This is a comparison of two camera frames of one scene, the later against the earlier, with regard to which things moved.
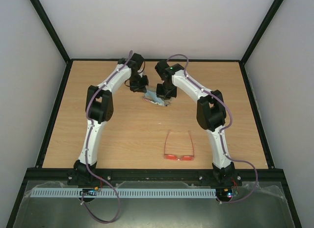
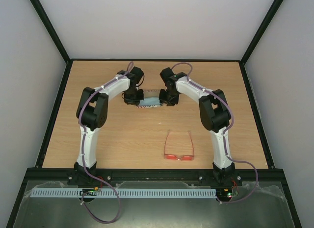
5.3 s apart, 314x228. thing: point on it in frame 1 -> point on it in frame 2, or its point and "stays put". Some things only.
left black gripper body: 138,83 -> 133,95
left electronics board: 90,192 stays put
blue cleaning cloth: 153,96 -> 150,101
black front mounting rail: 61,176 stays put
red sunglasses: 175,157 stays put
